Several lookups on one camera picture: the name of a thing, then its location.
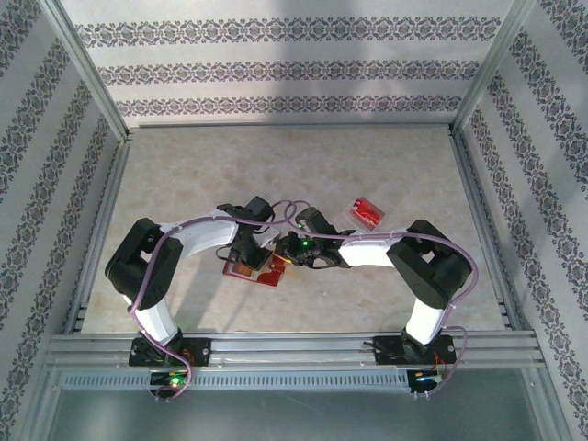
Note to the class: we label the aluminium frame rail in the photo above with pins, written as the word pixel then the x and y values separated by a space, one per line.
pixel 294 126
pixel 98 229
pixel 487 229

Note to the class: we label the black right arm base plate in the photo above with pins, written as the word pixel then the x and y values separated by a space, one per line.
pixel 386 351

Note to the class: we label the red card holder wallet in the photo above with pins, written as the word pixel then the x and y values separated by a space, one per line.
pixel 271 275

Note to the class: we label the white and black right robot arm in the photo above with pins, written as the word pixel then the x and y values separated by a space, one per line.
pixel 367 250

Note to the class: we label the aluminium frame post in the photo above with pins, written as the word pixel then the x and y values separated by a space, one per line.
pixel 87 69
pixel 491 69

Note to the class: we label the red credit card with chip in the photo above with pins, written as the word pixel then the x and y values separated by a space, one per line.
pixel 239 268

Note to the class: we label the grey sheet metal panel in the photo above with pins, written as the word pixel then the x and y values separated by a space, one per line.
pixel 294 413

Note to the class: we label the clear acrylic card stand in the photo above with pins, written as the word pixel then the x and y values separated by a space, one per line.
pixel 363 222

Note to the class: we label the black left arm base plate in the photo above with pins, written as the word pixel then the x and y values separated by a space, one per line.
pixel 202 351

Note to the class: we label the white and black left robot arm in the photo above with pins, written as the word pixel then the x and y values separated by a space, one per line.
pixel 206 232

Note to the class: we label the stack of red credit cards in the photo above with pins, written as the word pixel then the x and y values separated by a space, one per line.
pixel 367 212

